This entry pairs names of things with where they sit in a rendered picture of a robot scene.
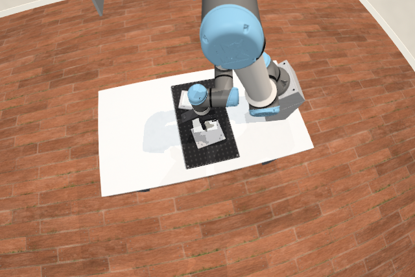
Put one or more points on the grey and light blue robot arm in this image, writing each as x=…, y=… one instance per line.
x=232, y=38

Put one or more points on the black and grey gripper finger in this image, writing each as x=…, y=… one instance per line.
x=206, y=125

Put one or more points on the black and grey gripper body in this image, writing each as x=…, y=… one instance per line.
x=210, y=115

